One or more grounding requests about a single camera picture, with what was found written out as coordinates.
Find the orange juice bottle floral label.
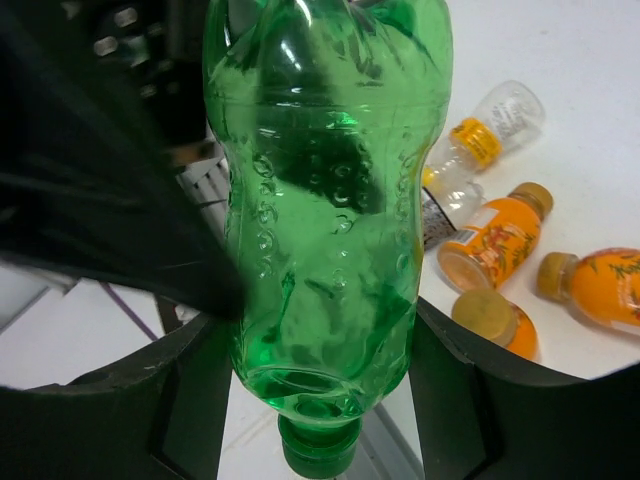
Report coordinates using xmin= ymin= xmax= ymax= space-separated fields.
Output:
xmin=537 ymin=246 xmax=640 ymax=337

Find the orange juice bottle front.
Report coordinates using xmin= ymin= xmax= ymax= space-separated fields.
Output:
xmin=451 ymin=288 xmax=539 ymax=361

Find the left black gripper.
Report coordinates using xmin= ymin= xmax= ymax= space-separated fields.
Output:
xmin=1 ymin=0 xmax=246 ymax=320

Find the clear bottle yellow label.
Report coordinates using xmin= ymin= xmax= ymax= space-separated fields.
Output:
xmin=422 ymin=80 xmax=546 ymax=194

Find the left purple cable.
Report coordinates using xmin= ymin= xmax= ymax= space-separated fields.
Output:
xmin=99 ymin=282 xmax=161 ymax=344

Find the green plastic bottle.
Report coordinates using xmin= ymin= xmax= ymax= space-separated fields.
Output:
xmin=203 ymin=1 xmax=453 ymax=479

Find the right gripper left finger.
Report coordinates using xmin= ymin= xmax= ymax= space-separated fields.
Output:
xmin=1 ymin=315 xmax=231 ymax=479

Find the orange juice bottle barcode label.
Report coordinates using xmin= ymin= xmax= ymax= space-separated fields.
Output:
xmin=437 ymin=182 xmax=554 ymax=292

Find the clear bottle black label front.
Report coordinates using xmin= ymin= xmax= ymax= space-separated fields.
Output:
xmin=421 ymin=182 xmax=485 ymax=251

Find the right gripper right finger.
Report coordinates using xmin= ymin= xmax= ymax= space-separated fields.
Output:
xmin=409 ymin=300 xmax=639 ymax=479

